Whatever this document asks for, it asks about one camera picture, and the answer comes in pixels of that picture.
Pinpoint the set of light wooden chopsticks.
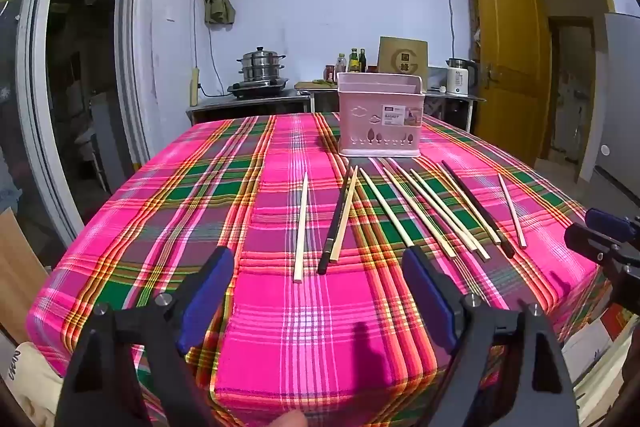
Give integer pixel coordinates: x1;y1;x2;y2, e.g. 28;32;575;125
292;157;528;285

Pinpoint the pink plastic utensil basket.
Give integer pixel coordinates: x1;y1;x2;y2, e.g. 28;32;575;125
336;72;425;158

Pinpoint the wooden cutting board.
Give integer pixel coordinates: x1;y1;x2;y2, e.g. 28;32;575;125
294;79;338;92

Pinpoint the black chopstick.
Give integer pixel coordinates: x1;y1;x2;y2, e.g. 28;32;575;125
440;159;516;259
317;164;356;277

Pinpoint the black induction cooker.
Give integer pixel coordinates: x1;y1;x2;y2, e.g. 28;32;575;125
227;78;290;100

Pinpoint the red box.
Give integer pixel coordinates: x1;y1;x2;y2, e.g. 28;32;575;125
597;307;632;339

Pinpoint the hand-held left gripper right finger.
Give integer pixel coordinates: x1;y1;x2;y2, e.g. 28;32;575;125
402;247;581;427

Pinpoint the person's left hand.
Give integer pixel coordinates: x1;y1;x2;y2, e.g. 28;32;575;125
270;409;308;427

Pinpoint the white panel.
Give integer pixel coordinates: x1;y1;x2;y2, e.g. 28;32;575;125
580;12;640;210

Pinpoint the white electric kettle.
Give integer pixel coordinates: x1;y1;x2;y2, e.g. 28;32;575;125
445;58;478;96

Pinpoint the steel steamer pot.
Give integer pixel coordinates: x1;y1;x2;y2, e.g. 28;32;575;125
237;47;287;82

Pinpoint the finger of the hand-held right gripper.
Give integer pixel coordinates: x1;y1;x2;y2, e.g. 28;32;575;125
584;208;636;240
564;224;626;264

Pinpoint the white cloth bag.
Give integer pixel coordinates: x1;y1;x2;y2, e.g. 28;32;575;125
0;342;66;408

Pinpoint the steel shelf table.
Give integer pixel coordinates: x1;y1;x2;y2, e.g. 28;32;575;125
294;82;486;132

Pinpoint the metal counter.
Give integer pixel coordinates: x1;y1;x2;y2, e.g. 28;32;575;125
186;89;313;128

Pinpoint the gold gift box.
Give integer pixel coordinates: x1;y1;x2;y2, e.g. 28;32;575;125
376;37;430;80

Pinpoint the pink plaid tablecloth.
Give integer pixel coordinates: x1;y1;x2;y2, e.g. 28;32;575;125
25;112;613;427

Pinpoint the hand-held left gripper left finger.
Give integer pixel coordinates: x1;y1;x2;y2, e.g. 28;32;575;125
55;247;236;427

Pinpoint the yellow wooden door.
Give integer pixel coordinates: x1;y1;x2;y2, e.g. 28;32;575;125
470;0;553;168

